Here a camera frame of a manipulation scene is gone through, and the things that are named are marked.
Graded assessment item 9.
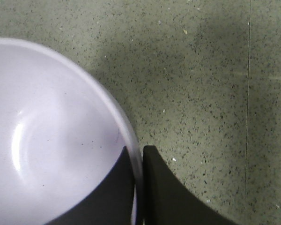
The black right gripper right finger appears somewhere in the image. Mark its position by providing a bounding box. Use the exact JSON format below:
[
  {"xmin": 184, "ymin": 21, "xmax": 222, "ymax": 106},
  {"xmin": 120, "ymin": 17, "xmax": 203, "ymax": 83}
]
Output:
[{"xmin": 143, "ymin": 145, "xmax": 234, "ymax": 225}]

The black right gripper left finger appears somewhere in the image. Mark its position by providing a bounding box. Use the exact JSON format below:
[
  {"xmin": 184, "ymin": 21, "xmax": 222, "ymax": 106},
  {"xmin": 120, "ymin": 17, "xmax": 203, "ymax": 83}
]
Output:
[{"xmin": 48, "ymin": 147, "xmax": 134, "ymax": 225}]

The lilac plastic bowl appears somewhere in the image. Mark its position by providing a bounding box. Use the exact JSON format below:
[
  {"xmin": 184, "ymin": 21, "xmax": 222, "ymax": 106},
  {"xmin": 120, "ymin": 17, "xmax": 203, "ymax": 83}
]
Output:
[{"xmin": 0, "ymin": 37, "xmax": 144, "ymax": 225}]

